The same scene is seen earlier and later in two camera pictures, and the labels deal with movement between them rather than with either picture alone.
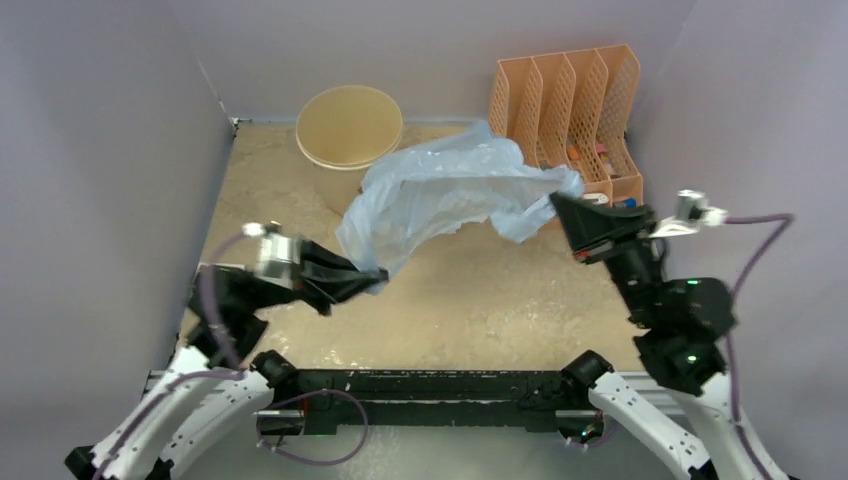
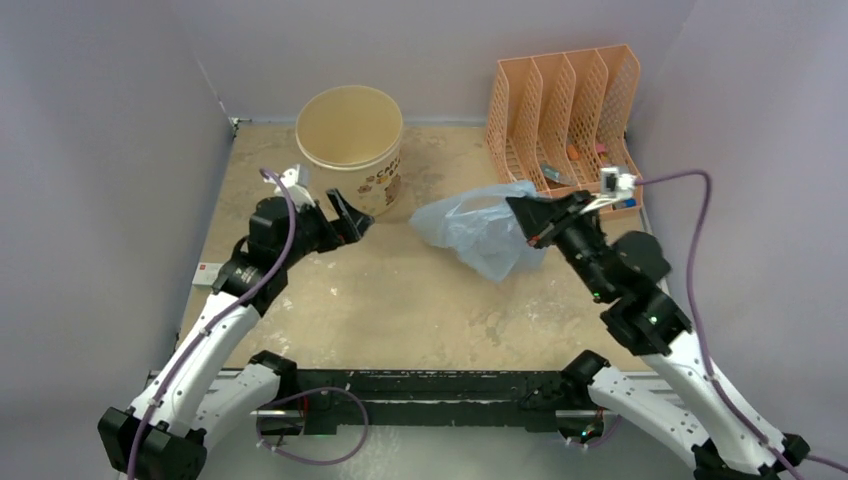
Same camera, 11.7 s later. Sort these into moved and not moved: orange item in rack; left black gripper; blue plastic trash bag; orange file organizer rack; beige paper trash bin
Moved: left black gripper; blue plastic trash bag
Not moved: orange item in rack; orange file organizer rack; beige paper trash bin
